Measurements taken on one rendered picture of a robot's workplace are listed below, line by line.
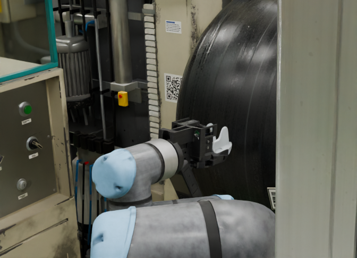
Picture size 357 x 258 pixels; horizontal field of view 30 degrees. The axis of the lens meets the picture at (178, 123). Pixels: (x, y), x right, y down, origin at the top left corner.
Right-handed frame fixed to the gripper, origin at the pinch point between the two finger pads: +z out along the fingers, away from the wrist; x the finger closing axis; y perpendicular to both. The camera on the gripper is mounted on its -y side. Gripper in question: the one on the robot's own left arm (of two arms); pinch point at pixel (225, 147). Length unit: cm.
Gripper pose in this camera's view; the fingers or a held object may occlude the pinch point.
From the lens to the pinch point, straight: 137.9
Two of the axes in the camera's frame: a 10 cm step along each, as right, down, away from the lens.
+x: -7.8, -1.9, 6.0
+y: 0.4, -9.7, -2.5
